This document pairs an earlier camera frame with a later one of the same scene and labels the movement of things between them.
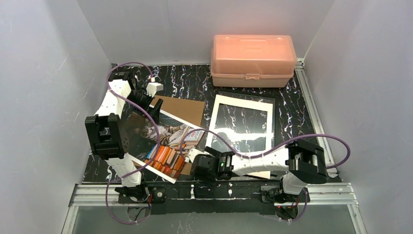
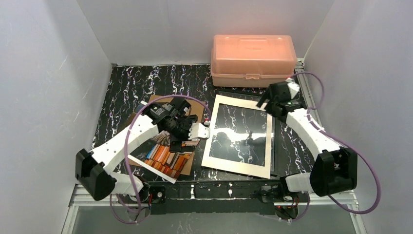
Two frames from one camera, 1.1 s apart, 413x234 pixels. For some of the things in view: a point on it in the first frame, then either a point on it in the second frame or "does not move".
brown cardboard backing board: x=189 y=110 does not move
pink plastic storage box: x=253 y=61 does not move
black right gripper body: x=200 y=161 to x=269 y=98
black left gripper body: x=150 y=104 to x=180 y=142
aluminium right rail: x=300 y=67 does not move
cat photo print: x=175 y=133 does not move
